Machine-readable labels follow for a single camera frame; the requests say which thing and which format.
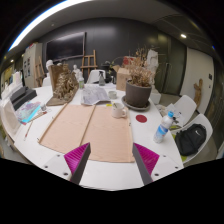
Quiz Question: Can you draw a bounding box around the tall white plaster statue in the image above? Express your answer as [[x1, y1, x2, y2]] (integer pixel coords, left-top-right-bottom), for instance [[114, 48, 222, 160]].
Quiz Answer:
[[145, 49, 160, 86]]

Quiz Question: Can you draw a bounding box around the white blue-capped drink bottle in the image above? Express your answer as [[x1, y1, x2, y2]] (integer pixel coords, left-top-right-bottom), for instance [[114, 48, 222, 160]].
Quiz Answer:
[[153, 111, 175, 144]]

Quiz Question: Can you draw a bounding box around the flat round red coaster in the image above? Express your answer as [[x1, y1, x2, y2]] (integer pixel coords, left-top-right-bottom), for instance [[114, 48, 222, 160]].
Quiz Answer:
[[135, 114, 148, 124]]

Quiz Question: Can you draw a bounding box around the wooden wall figure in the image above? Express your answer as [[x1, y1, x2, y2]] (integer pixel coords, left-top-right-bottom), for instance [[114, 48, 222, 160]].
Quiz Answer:
[[193, 78, 204, 108]]

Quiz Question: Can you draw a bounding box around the small white round container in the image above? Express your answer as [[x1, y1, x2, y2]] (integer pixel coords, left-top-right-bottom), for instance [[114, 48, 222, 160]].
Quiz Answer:
[[107, 89, 118, 100]]

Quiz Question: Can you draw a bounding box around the stack of papers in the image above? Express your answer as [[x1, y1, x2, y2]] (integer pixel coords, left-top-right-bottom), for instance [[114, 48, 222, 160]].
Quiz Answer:
[[159, 103, 183, 127]]

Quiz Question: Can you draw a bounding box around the black flat case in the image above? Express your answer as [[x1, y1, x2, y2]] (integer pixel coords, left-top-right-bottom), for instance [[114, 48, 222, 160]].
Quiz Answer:
[[9, 85, 38, 111]]

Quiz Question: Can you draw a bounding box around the printed newspaper sheet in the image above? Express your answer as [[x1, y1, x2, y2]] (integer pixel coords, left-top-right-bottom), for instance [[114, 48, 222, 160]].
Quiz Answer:
[[80, 83, 112, 106]]

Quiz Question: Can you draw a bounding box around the colourful picture book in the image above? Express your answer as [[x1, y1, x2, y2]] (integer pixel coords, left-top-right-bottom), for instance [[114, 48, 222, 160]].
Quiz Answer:
[[14, 100, 43, 125]]

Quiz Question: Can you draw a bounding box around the white chair behind table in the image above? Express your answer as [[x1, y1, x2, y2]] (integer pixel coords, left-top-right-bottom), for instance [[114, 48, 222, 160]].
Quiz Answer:
[[86, 69, 107, 85]]

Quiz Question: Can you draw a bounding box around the black wall screen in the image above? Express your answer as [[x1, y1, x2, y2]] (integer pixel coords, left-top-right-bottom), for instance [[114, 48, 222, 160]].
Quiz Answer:
[[45, 31, 87, 63]]

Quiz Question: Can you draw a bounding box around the dried plant in grey pot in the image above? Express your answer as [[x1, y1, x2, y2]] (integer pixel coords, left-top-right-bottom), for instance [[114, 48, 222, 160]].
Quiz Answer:
[[124, 46, 158, 108]]

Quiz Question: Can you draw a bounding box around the slim wooden easel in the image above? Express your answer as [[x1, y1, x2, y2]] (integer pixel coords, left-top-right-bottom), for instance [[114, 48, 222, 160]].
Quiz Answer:
[[34, 55, 46, 88]]

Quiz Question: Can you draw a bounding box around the black backpack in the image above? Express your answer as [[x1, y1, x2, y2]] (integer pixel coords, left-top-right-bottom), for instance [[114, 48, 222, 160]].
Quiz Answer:
[[174, 123, 208, 157]]

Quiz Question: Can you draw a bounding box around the white ceiling light strip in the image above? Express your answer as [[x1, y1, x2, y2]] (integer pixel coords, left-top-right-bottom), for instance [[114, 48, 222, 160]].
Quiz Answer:
[[8, 0, 91, 53]]

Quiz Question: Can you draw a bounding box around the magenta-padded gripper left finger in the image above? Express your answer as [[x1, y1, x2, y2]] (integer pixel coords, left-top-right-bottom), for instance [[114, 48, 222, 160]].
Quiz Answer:
[[42, 142, 92, 186]]

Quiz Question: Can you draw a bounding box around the white chair with papers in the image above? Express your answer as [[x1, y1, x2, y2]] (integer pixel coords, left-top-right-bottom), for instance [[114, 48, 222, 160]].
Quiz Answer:
[[156, 94, 198, 128]]

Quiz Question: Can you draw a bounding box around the red box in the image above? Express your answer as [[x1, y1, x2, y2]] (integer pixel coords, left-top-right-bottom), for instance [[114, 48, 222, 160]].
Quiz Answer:
[[122, 55, 138, 69]]

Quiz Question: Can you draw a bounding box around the white ceramic mug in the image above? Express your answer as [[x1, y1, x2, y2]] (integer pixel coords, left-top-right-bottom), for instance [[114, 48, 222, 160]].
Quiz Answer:
[[110, 101, 129, 119]]

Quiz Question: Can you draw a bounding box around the red pencil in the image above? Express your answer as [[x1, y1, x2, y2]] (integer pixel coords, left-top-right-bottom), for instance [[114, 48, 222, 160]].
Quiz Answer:
[[23, 120, 34, 141]]

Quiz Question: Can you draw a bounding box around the white plaster bust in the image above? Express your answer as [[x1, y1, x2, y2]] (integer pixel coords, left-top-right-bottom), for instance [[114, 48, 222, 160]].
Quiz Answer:
[[45, 59, 54, 78]]

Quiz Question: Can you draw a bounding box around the white pedestal block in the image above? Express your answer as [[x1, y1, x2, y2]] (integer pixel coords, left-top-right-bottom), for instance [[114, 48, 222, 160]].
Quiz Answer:
[[149, 84, 163, 105]]

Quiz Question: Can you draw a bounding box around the grey plant saucer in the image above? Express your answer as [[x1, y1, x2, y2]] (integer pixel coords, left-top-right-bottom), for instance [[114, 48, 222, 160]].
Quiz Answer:
[[121, 94, 152, 112]]

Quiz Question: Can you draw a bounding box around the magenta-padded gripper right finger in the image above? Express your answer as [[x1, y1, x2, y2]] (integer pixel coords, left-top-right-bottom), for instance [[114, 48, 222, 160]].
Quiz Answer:
[[132, 142, 184, 186]]

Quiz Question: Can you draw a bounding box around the brown cardboard box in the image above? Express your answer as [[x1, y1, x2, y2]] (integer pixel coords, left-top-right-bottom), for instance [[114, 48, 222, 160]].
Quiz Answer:
[[115, 67, 132, 92]]

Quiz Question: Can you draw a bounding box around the small white plaster figure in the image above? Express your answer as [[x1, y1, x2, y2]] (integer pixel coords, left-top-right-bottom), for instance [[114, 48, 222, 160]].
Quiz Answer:
[[72, 64, 82, 81]]

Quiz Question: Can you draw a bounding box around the green and white bottle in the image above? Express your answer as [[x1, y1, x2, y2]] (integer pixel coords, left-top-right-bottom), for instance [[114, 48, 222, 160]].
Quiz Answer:
[[77, 71, 85, 90]]

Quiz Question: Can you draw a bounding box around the white cabinet with pictures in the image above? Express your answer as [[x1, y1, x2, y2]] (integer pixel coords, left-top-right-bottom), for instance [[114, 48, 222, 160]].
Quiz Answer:
[[22, 42, 44, 89]]

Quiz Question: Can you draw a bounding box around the white chair under backpack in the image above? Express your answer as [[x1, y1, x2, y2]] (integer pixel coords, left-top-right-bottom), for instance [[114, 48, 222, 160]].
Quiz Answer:
[[171, 113, 214, 164]]

